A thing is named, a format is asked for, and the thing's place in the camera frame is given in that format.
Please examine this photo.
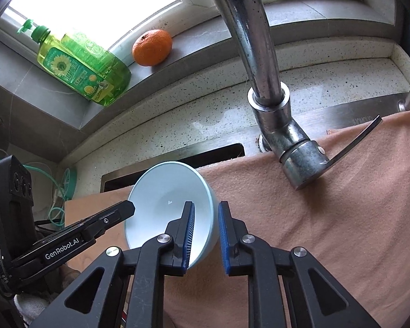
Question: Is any green hose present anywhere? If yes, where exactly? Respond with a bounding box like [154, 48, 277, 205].
[0, 155, 77, 226]

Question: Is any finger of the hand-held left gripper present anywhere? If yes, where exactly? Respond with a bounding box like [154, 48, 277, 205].
[82, 200, 136, 243]

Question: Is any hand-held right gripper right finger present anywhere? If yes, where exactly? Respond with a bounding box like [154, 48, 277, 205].
[218, 201, 381, 328]

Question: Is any white window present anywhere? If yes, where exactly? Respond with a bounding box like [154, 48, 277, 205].
[0, 0, 363, 58]

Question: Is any chrome faucet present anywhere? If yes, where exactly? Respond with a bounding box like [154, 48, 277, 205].
[196, 0, 383, 191]

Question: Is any person's left hand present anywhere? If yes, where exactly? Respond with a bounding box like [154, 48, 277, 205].
[14, 263, 83, 327]

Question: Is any tangerine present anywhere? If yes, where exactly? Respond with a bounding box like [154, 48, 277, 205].
[132, 29, 173, 67]

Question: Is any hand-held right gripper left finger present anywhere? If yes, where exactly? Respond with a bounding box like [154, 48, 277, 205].
[29, 201, 196, 328]

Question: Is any light blue bowl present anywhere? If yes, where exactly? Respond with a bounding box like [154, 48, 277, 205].
[124, 161, 218, 270]

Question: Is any peach towel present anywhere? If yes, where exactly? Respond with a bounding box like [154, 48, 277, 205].
[166, 109, 410, 328]

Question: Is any green dish soap bottle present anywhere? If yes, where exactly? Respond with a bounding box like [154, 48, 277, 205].
[16, 19, 132, 106]

